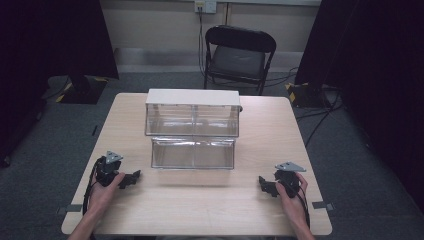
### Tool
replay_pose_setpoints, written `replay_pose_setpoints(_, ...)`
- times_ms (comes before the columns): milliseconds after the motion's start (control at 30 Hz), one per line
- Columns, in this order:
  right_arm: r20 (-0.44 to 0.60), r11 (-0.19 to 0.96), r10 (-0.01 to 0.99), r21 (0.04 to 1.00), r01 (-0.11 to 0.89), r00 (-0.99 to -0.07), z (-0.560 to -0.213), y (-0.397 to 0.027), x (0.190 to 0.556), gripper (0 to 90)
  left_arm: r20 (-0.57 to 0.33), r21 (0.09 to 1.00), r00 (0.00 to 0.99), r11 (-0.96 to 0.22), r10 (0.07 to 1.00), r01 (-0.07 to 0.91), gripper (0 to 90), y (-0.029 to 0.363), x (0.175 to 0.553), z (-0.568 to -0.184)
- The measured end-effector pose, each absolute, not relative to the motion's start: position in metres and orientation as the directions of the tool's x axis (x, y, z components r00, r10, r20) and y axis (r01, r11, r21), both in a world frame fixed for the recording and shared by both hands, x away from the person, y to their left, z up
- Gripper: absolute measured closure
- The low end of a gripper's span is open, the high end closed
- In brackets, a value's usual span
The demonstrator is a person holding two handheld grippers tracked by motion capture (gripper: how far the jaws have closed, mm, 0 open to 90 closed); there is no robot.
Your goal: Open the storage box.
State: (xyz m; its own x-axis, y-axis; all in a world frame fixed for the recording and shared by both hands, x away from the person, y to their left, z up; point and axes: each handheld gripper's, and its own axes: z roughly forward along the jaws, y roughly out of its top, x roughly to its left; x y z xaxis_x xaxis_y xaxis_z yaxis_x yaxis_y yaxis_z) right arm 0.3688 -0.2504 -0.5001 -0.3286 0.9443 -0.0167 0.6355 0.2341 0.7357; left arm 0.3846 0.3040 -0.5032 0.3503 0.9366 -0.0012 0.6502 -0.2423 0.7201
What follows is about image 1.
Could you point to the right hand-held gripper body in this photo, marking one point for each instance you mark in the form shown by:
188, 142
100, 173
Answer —
287, 178

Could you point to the black stand base striped tape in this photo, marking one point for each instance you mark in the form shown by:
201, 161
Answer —
83, 90
305, 95

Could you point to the grey tape strip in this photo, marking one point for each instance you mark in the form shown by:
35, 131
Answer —
70, 208
322, 205

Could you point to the small black tape strip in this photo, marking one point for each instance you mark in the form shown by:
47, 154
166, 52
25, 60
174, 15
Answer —
95, 130

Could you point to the person's right hand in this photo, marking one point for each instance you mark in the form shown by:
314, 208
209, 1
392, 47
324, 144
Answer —
293, 206

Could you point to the white wall outlet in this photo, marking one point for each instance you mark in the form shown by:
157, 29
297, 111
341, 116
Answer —
205, 6

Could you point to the white drawer cabinet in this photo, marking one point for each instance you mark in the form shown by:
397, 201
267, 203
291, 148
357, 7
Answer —
192, 97

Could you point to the person's left hand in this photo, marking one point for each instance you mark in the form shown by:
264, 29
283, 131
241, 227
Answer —
101, 196

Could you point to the black folding chair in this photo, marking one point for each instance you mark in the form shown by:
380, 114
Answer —
238, 56

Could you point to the black curtain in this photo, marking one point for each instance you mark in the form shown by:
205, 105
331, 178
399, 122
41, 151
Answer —
40, 50
376, 66

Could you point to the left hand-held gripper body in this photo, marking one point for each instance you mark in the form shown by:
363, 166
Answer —
106, 168

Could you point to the clear plastic drawer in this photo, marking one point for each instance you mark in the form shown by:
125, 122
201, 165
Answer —
193, 153
191, 120

